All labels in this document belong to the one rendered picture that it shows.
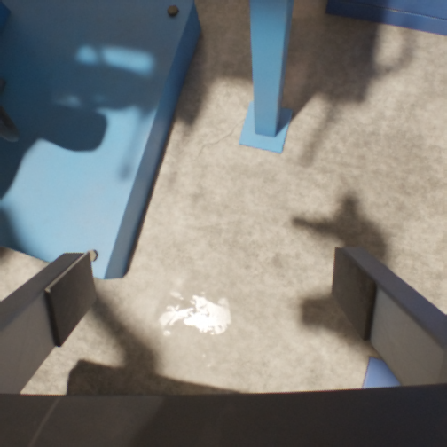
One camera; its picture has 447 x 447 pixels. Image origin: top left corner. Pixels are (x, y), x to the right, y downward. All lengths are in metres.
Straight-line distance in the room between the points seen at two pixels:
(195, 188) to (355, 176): 0.46
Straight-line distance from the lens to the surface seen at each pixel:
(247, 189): 0.94
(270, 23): 0.60
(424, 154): 1.07
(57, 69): 1.14
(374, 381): 0.98
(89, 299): 0.17
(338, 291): 0.17
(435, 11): 1.21
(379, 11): 1.20
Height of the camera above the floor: 0.91
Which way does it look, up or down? 80 degrees down
